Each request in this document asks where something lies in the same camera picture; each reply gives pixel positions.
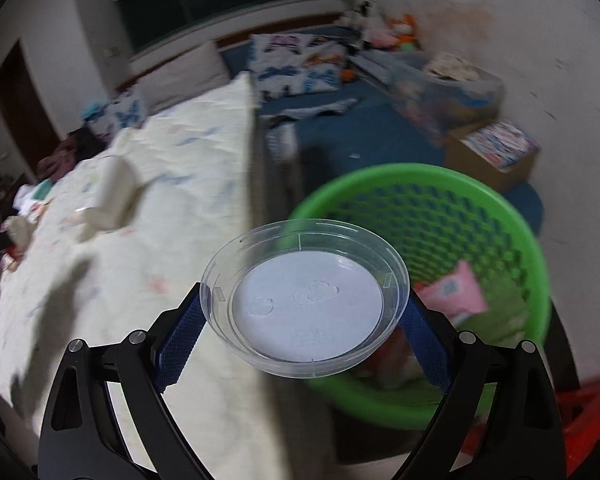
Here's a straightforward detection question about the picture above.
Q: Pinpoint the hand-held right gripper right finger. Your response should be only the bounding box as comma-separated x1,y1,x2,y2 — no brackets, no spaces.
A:
395,292,566,480

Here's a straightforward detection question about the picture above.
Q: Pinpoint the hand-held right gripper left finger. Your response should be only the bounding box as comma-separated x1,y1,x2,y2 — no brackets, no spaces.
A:
37,282,211,480

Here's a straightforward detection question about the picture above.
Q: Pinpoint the pink packet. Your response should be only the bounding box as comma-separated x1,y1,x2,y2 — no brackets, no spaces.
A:
415,260,489,324

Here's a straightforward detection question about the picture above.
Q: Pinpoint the large clear plastic lid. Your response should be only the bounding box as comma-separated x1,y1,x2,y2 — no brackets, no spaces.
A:
201,218,411,378

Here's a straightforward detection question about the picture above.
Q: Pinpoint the green plastic basket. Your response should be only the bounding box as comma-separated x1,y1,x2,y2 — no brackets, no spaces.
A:
286,162,553,429

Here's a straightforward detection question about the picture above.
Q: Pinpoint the white paper cup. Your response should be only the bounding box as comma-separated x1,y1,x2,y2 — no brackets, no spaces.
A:
82,157,141,233

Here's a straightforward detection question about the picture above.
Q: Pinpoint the red plastic stool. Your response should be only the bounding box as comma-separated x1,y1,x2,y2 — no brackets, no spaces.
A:
455,377,600,478

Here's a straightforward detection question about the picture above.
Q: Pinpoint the cardboard box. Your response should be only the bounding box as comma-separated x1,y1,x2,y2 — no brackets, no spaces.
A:
445,119,541,193

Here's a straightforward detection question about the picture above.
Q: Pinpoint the blue bed sheet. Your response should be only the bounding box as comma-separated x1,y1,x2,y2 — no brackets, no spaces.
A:
219,35,545,241

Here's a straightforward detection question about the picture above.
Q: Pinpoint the dark cloth heap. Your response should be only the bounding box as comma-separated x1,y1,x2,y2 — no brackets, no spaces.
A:
36,127,108,181

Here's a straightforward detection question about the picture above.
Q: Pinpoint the small butterfly print pillow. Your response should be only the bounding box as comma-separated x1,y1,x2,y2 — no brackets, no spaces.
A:
85,89,149,137

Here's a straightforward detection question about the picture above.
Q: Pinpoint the grey cloth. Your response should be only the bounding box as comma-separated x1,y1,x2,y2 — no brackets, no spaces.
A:
280,97,358,118

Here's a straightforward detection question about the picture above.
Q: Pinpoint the clear storage box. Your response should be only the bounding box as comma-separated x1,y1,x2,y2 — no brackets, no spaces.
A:
387,52,506,143

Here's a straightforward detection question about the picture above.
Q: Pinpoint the plain white pillow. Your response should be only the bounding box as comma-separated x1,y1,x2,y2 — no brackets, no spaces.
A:
130,40,231,111

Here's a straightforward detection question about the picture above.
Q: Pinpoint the brown wooden door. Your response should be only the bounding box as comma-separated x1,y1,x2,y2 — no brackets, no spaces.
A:
0,39,62,177

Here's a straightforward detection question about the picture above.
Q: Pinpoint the large butterfly print pillow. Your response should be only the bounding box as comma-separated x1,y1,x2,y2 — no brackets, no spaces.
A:
246,32,348,102

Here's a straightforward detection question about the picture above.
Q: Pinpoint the pink plush toy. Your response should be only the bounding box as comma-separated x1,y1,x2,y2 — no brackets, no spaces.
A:
367,29,398,48

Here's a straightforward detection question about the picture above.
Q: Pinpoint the orange fox plush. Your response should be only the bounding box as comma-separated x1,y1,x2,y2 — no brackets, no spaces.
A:
387,12,423,43

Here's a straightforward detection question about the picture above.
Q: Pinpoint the black white cow plush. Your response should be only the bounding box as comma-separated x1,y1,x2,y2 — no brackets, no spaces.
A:
337,0,386,31

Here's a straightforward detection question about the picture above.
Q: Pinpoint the dark window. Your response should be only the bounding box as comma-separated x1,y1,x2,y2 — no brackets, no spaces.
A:
111,0,340,55

